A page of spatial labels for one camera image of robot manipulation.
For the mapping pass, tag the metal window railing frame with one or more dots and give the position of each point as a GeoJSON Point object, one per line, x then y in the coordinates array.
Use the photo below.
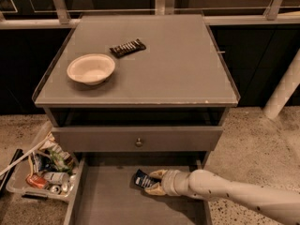
{"type": "Point", "coordinates": [26, 14]}

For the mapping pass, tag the grey top drawer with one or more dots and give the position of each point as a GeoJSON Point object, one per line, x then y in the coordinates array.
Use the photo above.
{"type": "Point", "coordinates": [122, 139]}

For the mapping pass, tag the clear plastic storage bin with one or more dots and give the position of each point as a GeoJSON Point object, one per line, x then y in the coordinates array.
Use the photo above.
{"type": "Point", "coordinates": [40, 162]}

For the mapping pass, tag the round metal drawer knob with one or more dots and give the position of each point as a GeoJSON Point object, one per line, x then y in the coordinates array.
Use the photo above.
{"type": "Point", "coordinates": [139, 142]}

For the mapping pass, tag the white paper bowl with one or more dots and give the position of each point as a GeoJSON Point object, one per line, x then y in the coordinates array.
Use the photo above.
{"type": "Point", "coordinates": [91, 69]}

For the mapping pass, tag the red soda can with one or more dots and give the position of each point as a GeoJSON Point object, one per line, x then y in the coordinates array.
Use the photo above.
{"type": "Point", "coordinates": [36, 181]}

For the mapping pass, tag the open grey middle drawer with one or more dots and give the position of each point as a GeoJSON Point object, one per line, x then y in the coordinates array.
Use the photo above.
{"type": "Point", "coordinates": [105, 194]}

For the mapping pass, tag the dark brown snack bar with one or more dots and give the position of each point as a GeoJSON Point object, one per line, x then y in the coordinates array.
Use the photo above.
{"type": "Point", "coordinates": [127, 48]}

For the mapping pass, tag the silver soda can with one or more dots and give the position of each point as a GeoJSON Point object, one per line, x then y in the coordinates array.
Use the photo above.
{"type": "Point", "coordinates": [57, 178]}

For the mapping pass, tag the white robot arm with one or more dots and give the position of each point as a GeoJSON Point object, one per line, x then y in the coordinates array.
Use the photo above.
{"type": "Point", "coordinates": [257, 164]}

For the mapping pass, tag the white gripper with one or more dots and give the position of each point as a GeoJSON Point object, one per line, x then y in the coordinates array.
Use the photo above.
{"type": "Point", "coordinates": [168, 182]}

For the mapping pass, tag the green snack bag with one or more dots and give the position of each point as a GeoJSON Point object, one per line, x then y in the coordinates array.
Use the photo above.
{"type": "Point", "coordinates": [62, 164]}

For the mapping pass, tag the blue rxbar blueberry bar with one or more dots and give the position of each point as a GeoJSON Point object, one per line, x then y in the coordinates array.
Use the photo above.
{"type": "Point", "coordinates": [143, 180]}

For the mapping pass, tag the white pole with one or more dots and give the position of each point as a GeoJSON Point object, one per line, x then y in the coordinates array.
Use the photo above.
{"type": "Point", "coordinates": [18, 160]}

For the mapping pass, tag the black flat bin lid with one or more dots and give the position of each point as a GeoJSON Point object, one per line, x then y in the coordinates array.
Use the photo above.
{"type": "Point", "coordinates": [4, 178]}

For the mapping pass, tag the grey drawer cabinet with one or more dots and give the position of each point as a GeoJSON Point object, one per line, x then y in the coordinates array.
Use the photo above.
{"type": "Point", "coordinates": [179, 80]}

